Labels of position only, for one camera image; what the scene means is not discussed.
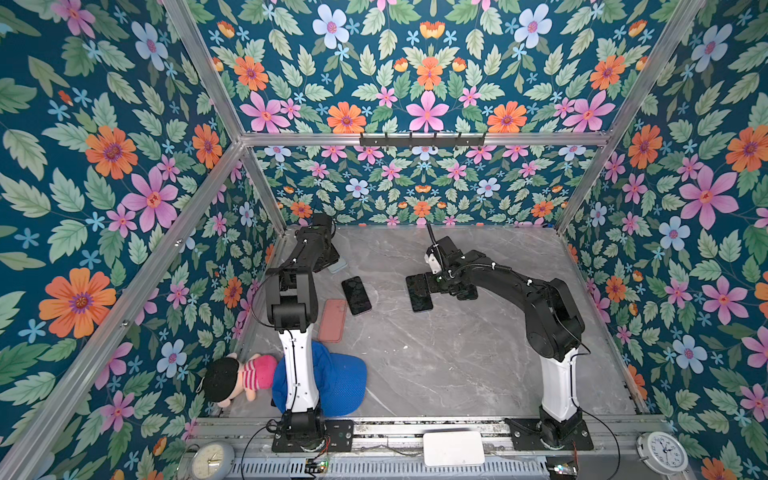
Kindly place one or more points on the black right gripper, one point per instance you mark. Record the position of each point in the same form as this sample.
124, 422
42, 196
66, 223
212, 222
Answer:
433, 289

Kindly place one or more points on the black phone case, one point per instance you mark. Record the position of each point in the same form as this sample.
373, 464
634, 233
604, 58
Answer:
419, 293

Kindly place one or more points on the light blue phone case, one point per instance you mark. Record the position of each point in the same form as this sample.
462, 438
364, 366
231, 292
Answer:
339, 265

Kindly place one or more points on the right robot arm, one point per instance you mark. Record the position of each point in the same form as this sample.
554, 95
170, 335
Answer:
553, 329

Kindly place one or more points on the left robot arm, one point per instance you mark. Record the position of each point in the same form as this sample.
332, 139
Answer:
292, 309

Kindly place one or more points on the pink phone case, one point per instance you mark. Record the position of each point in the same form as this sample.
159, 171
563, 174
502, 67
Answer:
332, 324

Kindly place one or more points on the blue cap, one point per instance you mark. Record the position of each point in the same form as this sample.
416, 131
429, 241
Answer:
340, 379

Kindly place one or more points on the white box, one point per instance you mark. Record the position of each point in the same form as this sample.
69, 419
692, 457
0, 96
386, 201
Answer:
453, 448

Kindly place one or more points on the plush doll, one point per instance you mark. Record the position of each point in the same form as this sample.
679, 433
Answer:
227, 378

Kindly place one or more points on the right round clock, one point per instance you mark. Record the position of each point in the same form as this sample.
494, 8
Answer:
662, 453

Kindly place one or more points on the round clock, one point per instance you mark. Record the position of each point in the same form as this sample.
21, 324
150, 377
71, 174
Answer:
662, 453
212, 461

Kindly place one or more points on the left round clock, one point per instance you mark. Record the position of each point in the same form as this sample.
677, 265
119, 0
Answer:
212, 461

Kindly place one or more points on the black hook rail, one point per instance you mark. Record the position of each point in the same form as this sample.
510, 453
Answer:
411, 139

